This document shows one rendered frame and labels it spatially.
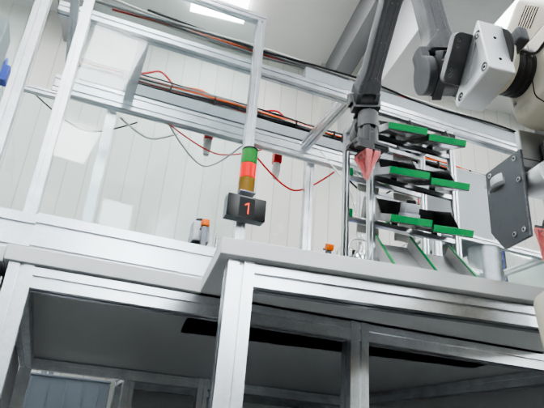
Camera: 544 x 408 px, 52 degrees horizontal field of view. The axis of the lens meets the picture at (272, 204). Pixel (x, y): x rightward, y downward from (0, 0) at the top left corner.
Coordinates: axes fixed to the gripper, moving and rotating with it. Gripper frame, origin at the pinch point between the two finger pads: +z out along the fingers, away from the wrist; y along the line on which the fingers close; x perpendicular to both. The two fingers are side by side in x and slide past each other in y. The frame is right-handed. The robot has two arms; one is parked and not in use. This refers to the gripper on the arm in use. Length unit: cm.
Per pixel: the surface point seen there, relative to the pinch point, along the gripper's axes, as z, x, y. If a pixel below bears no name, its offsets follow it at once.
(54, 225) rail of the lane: 30, -1, 73
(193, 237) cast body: 21.0, -16.2, 40.9
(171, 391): 49, -163, 11
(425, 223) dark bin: 4.3, -10.3, -25.9
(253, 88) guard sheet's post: -41, -35, 24
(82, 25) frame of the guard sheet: -47, -35, 81
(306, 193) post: -54, -128, -38
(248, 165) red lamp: -10.0, -29.5, 24.3
